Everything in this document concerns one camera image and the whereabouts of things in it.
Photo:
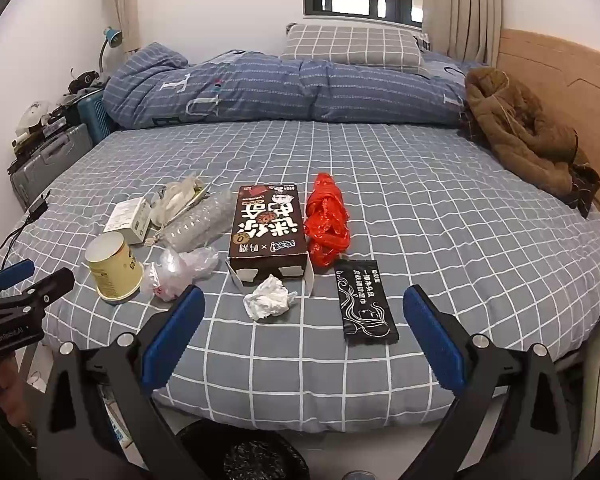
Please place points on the black wipe sachet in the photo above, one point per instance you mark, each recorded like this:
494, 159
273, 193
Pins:
365, 305

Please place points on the white tissue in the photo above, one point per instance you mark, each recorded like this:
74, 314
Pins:
267, 300

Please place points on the yellow paper cup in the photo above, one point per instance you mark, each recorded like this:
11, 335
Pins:
115, 270

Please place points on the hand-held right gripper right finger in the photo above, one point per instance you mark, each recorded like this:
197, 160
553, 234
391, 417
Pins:
432, 335

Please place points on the blue striped duvet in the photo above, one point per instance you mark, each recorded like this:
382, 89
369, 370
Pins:
280, 90

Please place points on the grey checked bed sheet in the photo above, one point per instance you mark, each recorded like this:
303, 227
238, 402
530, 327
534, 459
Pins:
405, 200

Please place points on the clear bag with white contents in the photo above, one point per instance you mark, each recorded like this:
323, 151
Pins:
177, 200

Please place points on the blue desk lamp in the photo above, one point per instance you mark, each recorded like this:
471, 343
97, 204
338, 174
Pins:
113, 36

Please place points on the dark clutter stack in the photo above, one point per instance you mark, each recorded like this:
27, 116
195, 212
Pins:
50, 125

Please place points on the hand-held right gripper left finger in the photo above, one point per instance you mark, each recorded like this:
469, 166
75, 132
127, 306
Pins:
175, 330

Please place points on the brown snack box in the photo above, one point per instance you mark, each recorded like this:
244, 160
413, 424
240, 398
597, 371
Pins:
270, 230

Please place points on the beige pleated curtain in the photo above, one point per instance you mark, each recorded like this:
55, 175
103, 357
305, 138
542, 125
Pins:
125, 0
470, 5

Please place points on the person's left hand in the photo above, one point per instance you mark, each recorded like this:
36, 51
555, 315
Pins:
9, 382

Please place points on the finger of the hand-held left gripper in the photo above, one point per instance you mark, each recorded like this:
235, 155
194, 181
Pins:
52, 284
15, 272

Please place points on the grey checked pillow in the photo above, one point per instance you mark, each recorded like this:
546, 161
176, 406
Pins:
350, 45

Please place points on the black-lined trash bin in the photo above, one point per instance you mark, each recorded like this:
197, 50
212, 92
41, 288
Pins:
250, 455

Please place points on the black device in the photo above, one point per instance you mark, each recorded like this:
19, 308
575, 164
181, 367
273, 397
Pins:
85, 80

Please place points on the wooden headboard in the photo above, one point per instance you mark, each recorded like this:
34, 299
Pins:
570, 70

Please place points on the bubble wrap roll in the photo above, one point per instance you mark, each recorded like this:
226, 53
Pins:
200, 222

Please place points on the brown padded jacket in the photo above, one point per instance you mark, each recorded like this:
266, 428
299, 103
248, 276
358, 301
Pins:
520, 135

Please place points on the white round appliance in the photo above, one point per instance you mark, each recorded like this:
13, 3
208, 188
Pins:
35, 112

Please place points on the small white cardboard box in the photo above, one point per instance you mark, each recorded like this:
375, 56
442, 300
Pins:
127, 217

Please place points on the clear plastic bag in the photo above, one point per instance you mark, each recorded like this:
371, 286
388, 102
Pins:
175, 270

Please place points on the teal suitcase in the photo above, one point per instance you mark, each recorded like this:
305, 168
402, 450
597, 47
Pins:
92, 115

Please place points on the red plastic bag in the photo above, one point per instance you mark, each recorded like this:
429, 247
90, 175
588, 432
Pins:
325, 220

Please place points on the grey hard suitcase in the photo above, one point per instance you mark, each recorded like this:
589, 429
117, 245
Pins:
50, 155

